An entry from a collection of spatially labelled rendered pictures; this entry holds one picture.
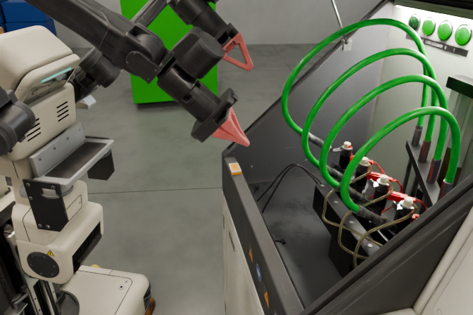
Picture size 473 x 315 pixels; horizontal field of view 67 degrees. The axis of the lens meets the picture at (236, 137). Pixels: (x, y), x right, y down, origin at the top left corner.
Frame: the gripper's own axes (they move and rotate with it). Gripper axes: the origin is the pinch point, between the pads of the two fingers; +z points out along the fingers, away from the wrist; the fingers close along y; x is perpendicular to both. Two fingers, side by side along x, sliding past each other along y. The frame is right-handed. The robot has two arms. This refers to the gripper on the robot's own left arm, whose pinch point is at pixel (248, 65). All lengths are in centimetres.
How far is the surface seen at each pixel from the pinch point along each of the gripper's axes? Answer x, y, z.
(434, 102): -24.4, -2.4, 34.4
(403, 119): -12.1, -22.7, 23.0
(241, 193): 25.4, 14.7, 25.1
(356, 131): -13, 43, 46
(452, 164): -14.6, -17.4, 38.7
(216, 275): 87, 93, 74
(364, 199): 1.6, -9.6, 37.0
